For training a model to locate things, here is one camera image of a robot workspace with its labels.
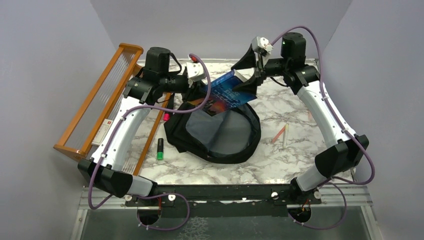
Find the white red small box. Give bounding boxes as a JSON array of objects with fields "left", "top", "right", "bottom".
[{"left": 91, "top": 119, "right": 113, "bottom": 146}]

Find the orange pencil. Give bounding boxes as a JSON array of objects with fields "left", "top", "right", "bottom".
[{"left": 271, "top": 125, "right": 286, "bottom": 143}]

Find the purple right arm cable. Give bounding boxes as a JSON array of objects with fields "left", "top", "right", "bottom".
[{"left": 270, "top": 25, "right": 377, "bottom": 231}]

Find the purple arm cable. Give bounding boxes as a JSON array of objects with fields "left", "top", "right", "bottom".
[
  {"left": 87, "top": 52, "right": 213, "bottom": 233},
  {"left": 270, "top": 25, "right": 377, "bottom": 231}
]

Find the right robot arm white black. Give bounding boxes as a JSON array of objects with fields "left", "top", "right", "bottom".
[{"left": 232, "top": 32, "right": 369, "bottom": 204}]

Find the green black marker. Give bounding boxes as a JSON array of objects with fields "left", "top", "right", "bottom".
[{"left": 156, "top": 138, "right": 164, "bottom": 161}]

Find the black student backpack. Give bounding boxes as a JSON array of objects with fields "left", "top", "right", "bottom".
[{"left": 164, "top": 103, "right": 262, "bottom": 165}]

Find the orange wooden rack shelf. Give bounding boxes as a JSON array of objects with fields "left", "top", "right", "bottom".
[{"left": 53, "top": 43, "right": 173, "bottom": 177}]

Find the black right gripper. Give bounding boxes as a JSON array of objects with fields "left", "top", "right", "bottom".
[{"left": 231, "top": 43, "right": 290, "bottom": 95}]

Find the blue Jane Eyre book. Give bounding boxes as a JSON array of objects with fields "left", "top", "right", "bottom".
[{"left": 202, "top": 70, "right": 257, "bottom": 116}]

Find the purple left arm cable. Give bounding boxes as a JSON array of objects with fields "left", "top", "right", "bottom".
[{"left": 87, "top": 52, "right": 213, "bottom": 233}]

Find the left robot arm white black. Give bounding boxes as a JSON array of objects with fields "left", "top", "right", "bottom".
[{"left": 77, "top": 47, "right": 210, "bottom": 206}]

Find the white pencil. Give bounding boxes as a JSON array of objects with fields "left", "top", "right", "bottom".
[{"left": 282, "top": 123, "right": 289, "bottom": 149}]

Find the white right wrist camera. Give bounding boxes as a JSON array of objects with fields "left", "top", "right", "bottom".
[{"left": 251, "top": 36, "right": 274, "bottom": 56}]

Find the pink black marker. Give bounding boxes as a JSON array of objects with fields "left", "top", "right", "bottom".
[{"left": 163, "top": 99, "right": 174, "bottom": 122}]

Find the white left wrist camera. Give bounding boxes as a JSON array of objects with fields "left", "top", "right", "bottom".
[{"left": 185, "top": 62, "right": 206, "bottom": 82}]

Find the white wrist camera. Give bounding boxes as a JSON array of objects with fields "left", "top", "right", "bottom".
[
  {"left": 185, "top": 62, "right": 206, "bottom": 82},
  {"left": 251, "top": 36, "right": 274, "bottom": 56}
]

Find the black metal base rail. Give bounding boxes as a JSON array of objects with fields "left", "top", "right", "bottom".
[{"left": 125, "top": 184, "right": 322, "bottom": 218}]

